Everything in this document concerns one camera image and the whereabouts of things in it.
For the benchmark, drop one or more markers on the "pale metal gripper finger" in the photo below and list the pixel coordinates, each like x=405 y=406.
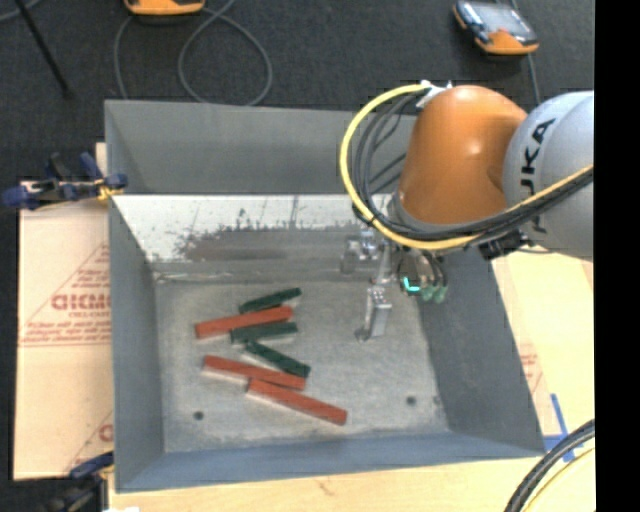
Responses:
x=364 y=320
x=380 y=315

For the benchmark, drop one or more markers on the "grey metal bin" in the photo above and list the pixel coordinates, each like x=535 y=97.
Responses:
x=360 y=380

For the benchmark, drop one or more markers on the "dark green flat block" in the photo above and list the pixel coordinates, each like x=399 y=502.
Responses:
x=270 y=300
x=265 y=332
x=280 y=360

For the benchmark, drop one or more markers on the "red-brown flat block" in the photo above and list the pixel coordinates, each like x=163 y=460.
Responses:
x=240 y=322
x=250 y=371
x=300 y=402

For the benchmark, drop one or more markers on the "black cylinder on white bracket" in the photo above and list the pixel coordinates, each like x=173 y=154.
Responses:
x=500 y=246

